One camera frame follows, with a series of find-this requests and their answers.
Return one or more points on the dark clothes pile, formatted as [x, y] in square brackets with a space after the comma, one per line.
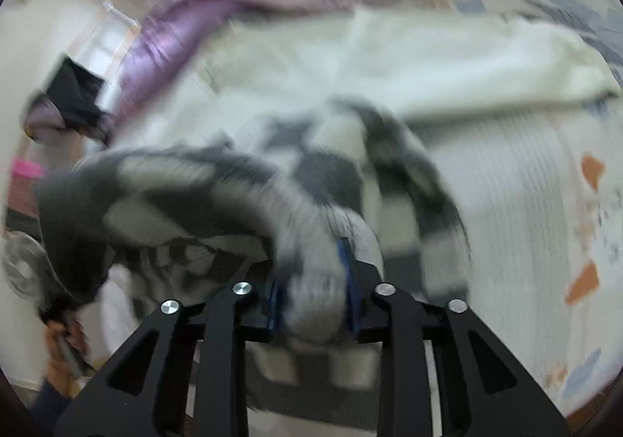
[73, 96]

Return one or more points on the purple satin cloth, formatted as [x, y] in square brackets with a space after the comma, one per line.
[160, 47]

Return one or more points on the person's left hand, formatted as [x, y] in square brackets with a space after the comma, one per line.
[54, 361]

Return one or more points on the person's left forearm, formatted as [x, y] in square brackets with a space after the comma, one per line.
[48, 405]

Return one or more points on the grey white checkered garment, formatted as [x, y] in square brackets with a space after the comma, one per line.
[316, 174]

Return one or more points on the white door frame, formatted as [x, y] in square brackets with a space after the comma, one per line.
[111, 34]

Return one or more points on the cream white blanket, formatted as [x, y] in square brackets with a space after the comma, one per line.
[438, 67]

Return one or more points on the white electric fan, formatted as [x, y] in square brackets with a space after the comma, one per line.
[22, 266]

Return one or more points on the patterned light bed sheet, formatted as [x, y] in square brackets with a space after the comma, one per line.
[525, 223]

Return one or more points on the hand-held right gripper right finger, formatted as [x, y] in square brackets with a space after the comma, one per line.
[349, 287]

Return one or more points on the pink cloth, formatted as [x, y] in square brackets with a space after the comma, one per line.
[28, 170]

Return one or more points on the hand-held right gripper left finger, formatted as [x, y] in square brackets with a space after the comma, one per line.
[273, 309]

